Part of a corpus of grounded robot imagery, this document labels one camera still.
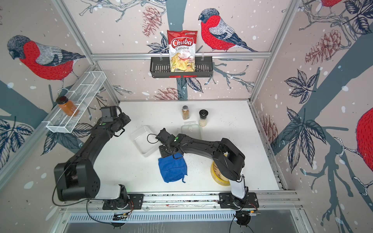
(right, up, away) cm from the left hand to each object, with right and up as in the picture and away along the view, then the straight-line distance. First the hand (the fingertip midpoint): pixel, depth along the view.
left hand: (128, 114), depth 88 cm
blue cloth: (+28, -32, -4) cm, 43 cm away
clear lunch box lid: (+38, -11, +15) cm, 42 cm away
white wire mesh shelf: (-26, +11, -4) cm, 29 cm away
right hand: (+22, -22, -3) cm, 31 cm away
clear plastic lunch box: (+6, -18, +11) cm, 22 cm away
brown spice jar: (+35, +1, +16) cm, 38 cm away
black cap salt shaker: (+47, 0, +10) cm, 48 cm away
